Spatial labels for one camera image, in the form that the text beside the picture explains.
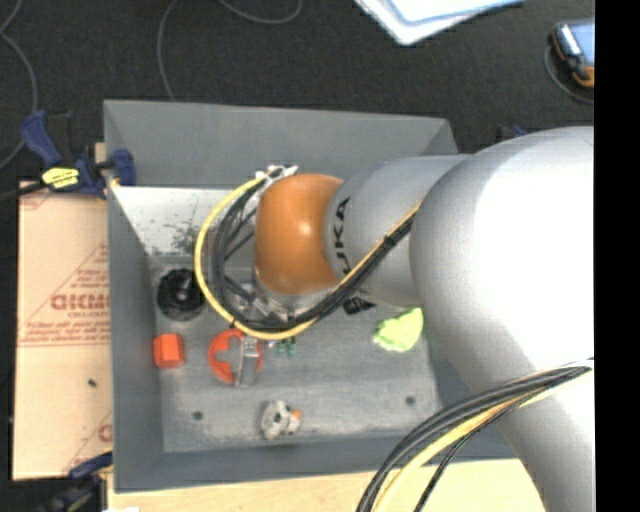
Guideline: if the grey white toy, orange tip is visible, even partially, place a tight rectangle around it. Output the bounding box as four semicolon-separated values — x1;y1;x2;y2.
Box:
259;399;303;442

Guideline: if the orange-red block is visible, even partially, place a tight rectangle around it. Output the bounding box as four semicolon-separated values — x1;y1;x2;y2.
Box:
152;333;187;370

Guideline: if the black round cup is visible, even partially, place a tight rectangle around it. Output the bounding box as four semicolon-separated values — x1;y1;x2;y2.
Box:
156;268;207;321

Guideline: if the grey metal bin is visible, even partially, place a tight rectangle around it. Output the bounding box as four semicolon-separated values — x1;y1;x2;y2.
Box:
102;99;517;492

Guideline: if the lime green soft toy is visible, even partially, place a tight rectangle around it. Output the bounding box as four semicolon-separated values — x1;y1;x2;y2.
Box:
371;306;426;354

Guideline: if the brown cardboard board, red print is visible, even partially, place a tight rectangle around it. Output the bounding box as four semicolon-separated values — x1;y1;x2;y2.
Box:
10;143;115;481

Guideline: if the red-orange ring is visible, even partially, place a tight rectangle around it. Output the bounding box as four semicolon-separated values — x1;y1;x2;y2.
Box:
207;328;264;386

